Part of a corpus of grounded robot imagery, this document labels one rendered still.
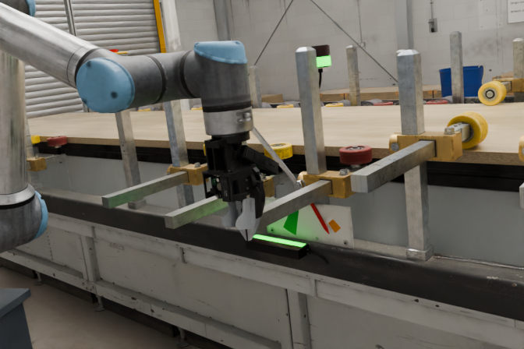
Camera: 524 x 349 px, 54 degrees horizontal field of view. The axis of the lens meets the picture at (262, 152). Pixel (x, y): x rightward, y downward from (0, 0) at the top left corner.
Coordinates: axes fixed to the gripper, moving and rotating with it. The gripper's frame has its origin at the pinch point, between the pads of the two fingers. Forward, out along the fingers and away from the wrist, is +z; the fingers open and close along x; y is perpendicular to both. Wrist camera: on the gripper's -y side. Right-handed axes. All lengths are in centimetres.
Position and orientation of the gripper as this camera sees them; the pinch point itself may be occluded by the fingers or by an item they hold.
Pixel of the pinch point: (249, 232)
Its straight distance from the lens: 101.4
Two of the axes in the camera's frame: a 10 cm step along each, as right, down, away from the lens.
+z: 1.1, 9.8, 1.8
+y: -6.4, 2.1, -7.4
